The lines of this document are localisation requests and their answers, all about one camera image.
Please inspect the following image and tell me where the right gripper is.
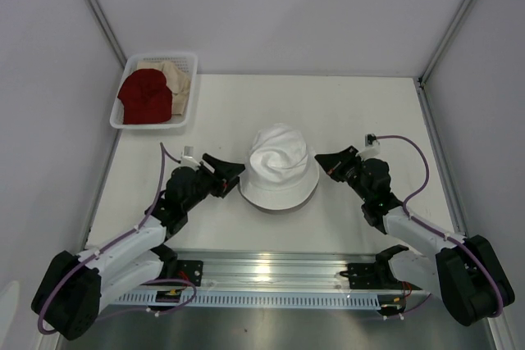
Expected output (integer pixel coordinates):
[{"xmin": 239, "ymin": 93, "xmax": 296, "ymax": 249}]
[{"xmin": 315, "ymin": 146, "xmax": 371, "ymax": 202}]

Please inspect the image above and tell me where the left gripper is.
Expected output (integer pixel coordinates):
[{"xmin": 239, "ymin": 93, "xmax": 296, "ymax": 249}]
[{"xmin": 183, "ymin": 153, "xmax": 246, "ymax": 212}]

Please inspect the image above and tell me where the white bucket hat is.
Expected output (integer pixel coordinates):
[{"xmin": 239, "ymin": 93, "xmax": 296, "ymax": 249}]
[{"xmin": 240, "ymin": 123, "xmax": 319, "ymax": 211}]

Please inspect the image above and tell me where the beige bucket hat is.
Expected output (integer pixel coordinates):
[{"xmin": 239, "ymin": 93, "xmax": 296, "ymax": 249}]
[{"xmin": 136, "ymin": 61, "xmax": 191, "ymax": 116}]

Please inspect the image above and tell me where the red bucket hat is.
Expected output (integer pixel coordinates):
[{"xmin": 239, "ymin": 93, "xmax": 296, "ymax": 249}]
[{"xmin": 117, "ymin": 69, "xmax": 172, "ymax": 125}]

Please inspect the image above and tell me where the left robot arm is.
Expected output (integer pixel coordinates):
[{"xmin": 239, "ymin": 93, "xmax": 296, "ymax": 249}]
[{"xmin": 31, "ymin": 154, "xmax": 245, "ymax": 340}]

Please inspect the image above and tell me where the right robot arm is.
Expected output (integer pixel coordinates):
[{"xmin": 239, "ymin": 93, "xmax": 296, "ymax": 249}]
[{"xmin": 315, "ymin": 146, "xmax": 515, "ymax": 326}]

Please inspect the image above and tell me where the white plastic basket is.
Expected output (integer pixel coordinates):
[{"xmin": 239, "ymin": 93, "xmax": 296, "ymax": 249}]
[{"xmin": 109, "ymin": 51, "xmax": 198, "ymax": 132}]

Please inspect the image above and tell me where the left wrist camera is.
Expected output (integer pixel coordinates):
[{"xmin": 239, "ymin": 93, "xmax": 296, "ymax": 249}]
[{"xmin": 180, "ymin": 146, "xmax": 200, "ymax": 168}]

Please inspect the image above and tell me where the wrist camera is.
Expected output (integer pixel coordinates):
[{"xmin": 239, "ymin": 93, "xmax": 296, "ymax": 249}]
[
  {"xmin": 180, "ymin": 146, "xmax": 200, "ymax": 168},
  {"xmin": 358, "ymin": 134, "xmax": 381, "ymax": 161}
]

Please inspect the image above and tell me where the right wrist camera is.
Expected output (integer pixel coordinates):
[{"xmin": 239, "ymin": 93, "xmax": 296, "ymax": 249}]
[{"xmin": 358, "ymin": 134, "xmax": 381, "ymax": 161}]

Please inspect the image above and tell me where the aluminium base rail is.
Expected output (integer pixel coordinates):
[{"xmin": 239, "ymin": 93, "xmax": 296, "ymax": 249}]
[{"xmin": 52, "ymin": 248, "xmax": 442, "ymax": 290}]

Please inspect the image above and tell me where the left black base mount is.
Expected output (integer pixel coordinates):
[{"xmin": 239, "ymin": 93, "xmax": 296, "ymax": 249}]
[{"xmin": 173, "ymin": 260, "xmax": 204, "ymax": 287}]

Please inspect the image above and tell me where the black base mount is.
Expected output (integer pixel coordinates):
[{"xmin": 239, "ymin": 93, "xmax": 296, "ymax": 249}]
[
  {"xmin": 173, "ymin": 260, "xmax": 204, "ymax": 287},
  {"xmin": 338, "ymin": 262, "xmax": 390, "ymax": 289}
]

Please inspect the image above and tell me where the right table edge rail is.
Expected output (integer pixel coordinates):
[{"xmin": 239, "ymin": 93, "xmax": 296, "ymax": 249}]
[{"xmin": 413, "ymin": 78, "xmax": 476, "ymax": 237}]

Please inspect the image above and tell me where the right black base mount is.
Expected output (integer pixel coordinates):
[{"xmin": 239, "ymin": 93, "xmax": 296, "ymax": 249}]
[{"xmin": 338, "ymin": 262, "xmax": 390, "ymax": 289}]

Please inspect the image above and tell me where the white slotted cable duct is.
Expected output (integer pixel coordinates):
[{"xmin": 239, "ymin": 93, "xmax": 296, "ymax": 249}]
[{"xmin": 112, "ymin": 289, "xmax": 381, "ymax": 311}]

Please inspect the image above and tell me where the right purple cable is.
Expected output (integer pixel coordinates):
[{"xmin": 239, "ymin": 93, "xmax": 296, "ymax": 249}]
[{"xmin": 375, "ymin": 134, "xmax": 509, "ymax": 320}]

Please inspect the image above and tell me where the purple cable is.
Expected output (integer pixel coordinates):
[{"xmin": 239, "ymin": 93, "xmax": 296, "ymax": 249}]
[
  {"xmin": 36, "ymin": 143, "xmax": 198, "ymax": 337},
  {"xmin": 375, "ymin": 134, "xmax": 509, "ymax": 320}
]

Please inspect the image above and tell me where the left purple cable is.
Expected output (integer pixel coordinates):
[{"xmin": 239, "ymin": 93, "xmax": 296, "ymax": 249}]
[{"xmin": 36, "ymin": 143, "xmax": 198, "ymax": 337}]

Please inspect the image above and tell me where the left aluminium frame post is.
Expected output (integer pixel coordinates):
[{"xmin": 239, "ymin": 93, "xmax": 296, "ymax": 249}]
[{"xmin": 84, "ymin": 0, "xmax": 127, "ymax": 67}]

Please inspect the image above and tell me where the aluminium frame post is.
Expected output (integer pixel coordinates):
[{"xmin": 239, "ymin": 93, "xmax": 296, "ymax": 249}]
[
  {"xmin": 418, "ymin": 0, "xmax": 477, "ymax": 89},
  {"xmin": 84, "ymin": 0, "xmax": 127, "ymax": 67}
]

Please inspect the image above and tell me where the right aluminium frame post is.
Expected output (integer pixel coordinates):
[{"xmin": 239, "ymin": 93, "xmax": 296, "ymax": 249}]
[{"xmin": 418, "ymin": 0, "xmax": 477, "ymax": 89}]

